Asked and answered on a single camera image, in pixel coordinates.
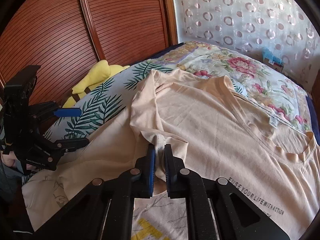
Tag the peach t-shirt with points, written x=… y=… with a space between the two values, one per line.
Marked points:
x=218 y=133

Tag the floral quilt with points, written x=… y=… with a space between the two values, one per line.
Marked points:
x=267 y=88

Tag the navy blue bed sheet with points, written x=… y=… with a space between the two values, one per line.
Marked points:
x=314 y=119

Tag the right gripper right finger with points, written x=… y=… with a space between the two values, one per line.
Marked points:
x=173 y=165

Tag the brown louvered wardrobe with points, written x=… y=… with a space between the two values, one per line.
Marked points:
x=66 y=37

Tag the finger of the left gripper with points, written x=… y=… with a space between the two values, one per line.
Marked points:
x=67 y=112
x=67 y=144

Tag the circle pattern sheer curtain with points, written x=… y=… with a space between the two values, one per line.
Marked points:
x=249 y=26

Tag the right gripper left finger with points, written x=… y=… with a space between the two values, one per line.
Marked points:
x=146 y=165

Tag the green leaf print blanket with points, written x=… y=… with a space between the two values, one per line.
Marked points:
x=112 y=96

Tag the blue item on box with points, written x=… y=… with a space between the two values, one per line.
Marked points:
x=272 y=61

